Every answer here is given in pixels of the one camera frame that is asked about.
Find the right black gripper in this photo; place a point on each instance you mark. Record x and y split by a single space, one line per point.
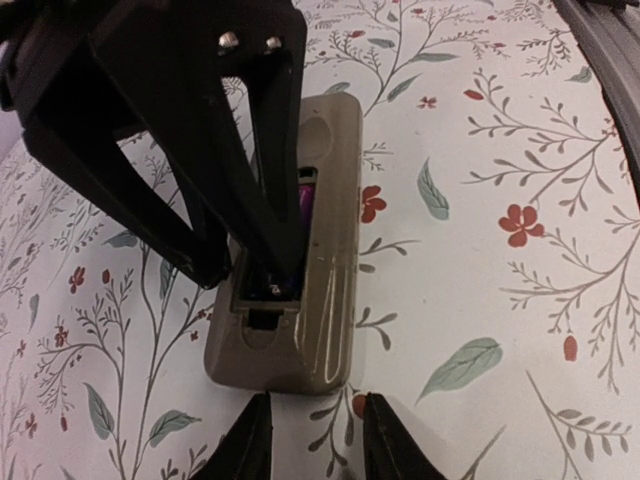
185 48

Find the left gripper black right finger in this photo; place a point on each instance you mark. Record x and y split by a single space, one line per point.
390 452

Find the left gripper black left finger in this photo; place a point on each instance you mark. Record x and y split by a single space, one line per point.
245 451

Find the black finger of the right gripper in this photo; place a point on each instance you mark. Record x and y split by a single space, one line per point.
259 210

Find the white remote control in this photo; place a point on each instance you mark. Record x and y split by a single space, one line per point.
303 346

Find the floral patterned table mat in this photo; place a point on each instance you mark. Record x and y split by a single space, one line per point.
498 285

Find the front aluminium rail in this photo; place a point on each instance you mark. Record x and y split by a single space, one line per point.
607 33

